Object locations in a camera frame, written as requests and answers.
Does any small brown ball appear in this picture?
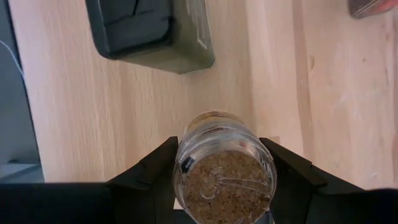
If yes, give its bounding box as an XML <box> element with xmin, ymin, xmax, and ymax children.
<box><xmin>172</xmin><ymin>111</ymin><xmax>278</xmax><ymax>224</ymax></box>

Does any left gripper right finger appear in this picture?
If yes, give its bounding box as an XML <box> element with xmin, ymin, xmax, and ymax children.
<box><xmin>259</xmin><ymin>138</ymin><xmax>364</xmax><ymax>224</ymax></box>

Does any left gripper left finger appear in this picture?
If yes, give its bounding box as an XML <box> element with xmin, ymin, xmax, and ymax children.
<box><xmin>107</xmin><ymin>136</ymin><xmax>180</xmax><ymax>224</ymax></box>

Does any red square spice jar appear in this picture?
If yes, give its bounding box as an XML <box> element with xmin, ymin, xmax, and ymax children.
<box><xmin>347</xmin><ymin>0</ymin><xmax>398</xmax><ymax>19</ymax></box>

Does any white cable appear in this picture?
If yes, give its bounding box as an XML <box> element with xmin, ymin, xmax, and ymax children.
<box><xmin>0</xmin><ymin>39</ymin><xmax>25</xmax><ymax>78</ymax></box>

